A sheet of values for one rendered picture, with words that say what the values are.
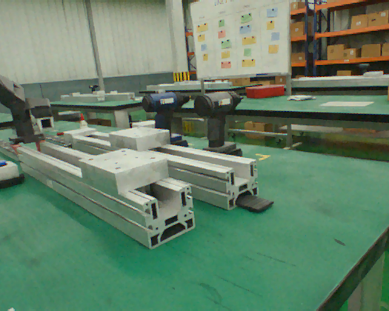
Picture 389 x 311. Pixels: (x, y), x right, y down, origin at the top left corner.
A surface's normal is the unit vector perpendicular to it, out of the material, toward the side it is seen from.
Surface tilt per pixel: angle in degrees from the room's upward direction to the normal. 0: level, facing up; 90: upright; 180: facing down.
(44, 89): 90
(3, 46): 90
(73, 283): 0
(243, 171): 90
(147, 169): 90
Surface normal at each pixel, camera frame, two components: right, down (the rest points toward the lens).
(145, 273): -0.07, -0.96
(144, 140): 0.70, 0.14
